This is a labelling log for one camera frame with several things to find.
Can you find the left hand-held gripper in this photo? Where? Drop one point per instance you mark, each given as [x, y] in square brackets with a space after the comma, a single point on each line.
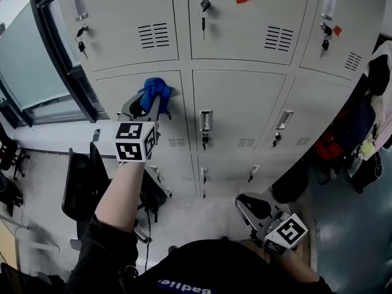
[130, 142]

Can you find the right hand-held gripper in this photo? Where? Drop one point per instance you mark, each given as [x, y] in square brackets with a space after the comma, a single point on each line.
[284, 233]

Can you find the blue wiping cloth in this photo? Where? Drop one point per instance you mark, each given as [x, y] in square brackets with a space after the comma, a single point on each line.
[153, 90]

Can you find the grey metal locker door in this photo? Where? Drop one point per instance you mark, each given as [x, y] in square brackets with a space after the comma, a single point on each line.
[174, 118]

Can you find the person's left forearm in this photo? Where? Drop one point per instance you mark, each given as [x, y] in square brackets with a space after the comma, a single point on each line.
[119, 194]

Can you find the person's right forearm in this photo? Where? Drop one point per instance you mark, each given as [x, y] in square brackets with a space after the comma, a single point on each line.
[297, 265]

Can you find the grey metal locker cabinet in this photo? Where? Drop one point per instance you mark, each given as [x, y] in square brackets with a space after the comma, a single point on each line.
[186, 64]

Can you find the person's black shirt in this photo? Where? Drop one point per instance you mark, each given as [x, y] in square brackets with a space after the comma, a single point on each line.
[214, 265]

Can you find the black backpack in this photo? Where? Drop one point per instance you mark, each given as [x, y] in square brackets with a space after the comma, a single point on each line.
[153, 194]

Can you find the person's left black shoe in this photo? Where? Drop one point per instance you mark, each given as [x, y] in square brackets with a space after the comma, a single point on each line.
[173, 249]

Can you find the red bag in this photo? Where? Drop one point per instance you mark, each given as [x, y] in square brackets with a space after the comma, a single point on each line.
[324, 147]

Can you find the black-framed window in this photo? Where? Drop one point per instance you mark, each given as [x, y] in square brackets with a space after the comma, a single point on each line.
[27, 72]

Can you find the black suitcase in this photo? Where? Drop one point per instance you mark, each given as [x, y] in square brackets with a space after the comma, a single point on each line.
[367, 173]

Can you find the yellow-green plush toy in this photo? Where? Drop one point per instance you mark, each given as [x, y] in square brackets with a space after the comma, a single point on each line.
[367, 148]

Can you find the navy blue bag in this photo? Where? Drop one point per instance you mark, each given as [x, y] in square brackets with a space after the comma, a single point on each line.
[355, 127]

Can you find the black swivel office chair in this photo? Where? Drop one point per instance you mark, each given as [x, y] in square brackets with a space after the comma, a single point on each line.
[9, 191]
[9, 155]

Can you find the pink garment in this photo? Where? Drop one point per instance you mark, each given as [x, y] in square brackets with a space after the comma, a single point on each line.
[386, 118]

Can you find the black hanging garment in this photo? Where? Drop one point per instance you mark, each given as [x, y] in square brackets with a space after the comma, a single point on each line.
[378, 75]

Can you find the light wooden desk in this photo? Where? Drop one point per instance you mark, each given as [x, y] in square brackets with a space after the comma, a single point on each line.
[7, 247]

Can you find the small red sticker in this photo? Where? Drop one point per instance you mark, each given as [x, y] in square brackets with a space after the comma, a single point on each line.
[337, 31]

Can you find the small grey wall box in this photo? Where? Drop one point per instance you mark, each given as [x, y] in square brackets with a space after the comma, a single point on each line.
[96, 135]

